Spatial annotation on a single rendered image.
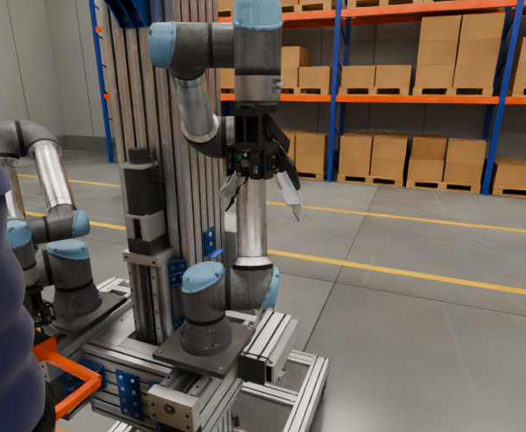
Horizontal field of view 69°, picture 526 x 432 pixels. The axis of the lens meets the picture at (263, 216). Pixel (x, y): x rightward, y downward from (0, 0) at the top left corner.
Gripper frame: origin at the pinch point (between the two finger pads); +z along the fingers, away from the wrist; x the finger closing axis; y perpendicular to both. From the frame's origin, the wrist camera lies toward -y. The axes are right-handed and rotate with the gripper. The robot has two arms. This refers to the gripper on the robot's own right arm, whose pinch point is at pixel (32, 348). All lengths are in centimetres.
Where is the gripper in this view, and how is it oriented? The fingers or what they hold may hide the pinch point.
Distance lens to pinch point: 125.5
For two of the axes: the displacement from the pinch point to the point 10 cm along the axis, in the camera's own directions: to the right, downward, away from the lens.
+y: 8.9, 1.3, -4.4
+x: 4.6, -2.7, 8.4
